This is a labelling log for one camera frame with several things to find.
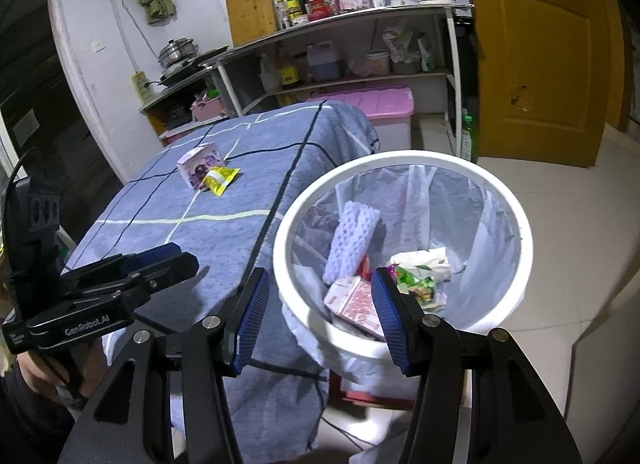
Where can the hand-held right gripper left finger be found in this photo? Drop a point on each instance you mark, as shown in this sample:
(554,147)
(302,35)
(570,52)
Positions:
(252,324)

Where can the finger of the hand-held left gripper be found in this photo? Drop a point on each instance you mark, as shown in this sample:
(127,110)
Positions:
(170,271)
(150,256)

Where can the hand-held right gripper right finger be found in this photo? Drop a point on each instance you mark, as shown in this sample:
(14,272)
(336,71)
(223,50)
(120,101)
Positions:
(390,324)

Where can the pink white carton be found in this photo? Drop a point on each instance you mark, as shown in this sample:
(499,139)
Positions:
(355,306)

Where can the green snack packet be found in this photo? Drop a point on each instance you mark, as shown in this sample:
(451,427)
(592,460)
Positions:
(420,290)

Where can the white foam fruit net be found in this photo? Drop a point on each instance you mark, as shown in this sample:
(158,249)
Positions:
(350,239)

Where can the white round bin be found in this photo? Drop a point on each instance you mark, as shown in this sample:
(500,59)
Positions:
(400,157)

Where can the person's left forearm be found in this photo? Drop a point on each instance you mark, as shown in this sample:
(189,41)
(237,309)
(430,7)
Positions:
(30,419)

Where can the person's left hand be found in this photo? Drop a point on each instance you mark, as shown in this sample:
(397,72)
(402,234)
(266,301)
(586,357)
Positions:
(95,359)

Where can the crumpled white paper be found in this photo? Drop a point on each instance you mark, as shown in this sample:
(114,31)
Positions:
(425,259)

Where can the red stool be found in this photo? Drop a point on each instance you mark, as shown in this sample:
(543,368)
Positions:
(350,395)

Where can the purple milk carton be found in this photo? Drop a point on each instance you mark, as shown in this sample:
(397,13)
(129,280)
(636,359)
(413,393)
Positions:
(200,168)

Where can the yellow snack packet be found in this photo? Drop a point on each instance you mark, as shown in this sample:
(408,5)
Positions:
(220,179)

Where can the clear bin liner bag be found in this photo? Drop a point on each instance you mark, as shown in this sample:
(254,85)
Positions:
(460,214)

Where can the pink basket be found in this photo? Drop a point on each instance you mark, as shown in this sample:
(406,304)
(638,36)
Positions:
(209,109)

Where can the yellowish power strip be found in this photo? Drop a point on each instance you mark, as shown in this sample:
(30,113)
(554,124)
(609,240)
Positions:
(140,88)

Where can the black induction cooker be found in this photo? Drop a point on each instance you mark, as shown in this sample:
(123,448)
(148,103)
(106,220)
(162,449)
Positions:
(182,72)

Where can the dark glass door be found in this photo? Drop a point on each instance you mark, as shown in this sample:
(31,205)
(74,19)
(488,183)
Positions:
(40,93)

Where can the green plastic bottle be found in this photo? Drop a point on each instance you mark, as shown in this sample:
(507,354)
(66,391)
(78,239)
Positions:
(468,141)

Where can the steel pot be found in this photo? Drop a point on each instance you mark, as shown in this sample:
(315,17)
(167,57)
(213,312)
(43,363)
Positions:
(177,53)

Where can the white plastic bottle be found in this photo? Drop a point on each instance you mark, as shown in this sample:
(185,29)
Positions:
(267,74)

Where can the pink lidded storage box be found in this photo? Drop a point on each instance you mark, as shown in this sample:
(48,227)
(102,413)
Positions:
(375,101)

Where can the yellow label soy bottle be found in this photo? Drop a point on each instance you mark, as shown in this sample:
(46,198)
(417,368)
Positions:
(288,72)

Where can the large purple jug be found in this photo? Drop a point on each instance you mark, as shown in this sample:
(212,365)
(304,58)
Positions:
(324,63)

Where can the wooden cutting board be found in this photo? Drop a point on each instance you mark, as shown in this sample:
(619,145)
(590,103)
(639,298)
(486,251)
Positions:
(251,11)

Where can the small seasoning bottle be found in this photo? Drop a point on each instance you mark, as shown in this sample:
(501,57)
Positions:
(282,14)

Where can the crumpled plastic bags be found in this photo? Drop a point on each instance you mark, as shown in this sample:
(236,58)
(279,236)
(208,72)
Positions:
(405,48)

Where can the green capped bottle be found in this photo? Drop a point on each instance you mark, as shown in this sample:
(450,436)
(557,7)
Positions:
(291,4)

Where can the dark sauce bottle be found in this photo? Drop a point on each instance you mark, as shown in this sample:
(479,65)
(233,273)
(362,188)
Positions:
(302,1)

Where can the red jar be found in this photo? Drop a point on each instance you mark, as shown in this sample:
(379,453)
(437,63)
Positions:
(318,8)

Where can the white shelf unit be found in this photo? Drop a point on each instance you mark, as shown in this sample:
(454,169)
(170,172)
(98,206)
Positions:
(350,14)

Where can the yellow wooden door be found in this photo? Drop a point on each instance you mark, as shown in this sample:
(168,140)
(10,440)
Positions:
(540,43)

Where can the pink utensil container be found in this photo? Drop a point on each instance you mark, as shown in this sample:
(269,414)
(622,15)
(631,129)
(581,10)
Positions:
(356,1)

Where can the wall switch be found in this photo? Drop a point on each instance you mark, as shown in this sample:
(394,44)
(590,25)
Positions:
(98,47)

